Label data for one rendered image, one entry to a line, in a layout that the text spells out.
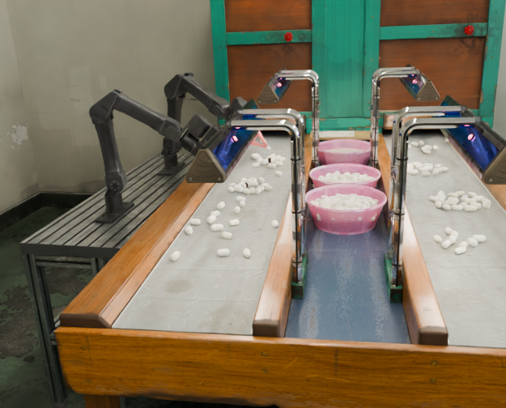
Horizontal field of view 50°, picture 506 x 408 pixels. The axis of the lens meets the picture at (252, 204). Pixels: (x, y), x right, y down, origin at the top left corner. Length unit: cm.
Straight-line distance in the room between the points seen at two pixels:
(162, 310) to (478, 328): 66
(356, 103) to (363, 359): 185
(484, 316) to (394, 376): 24
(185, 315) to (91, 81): 302
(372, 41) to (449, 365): 190
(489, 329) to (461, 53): 183
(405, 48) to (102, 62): 213
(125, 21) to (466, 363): 326
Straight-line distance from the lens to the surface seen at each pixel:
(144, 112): 195
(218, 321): 118
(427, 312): 118
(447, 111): 141
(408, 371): 113
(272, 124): 124
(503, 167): 107
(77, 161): 427
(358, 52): 276
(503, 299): 132
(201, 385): 120
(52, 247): 189
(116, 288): 131
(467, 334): 117
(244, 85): 282
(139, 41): 388
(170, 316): 121
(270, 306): 117
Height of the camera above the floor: 135
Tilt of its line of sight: 19 degrees down
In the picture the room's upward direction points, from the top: 3 degrees counter-clockwise
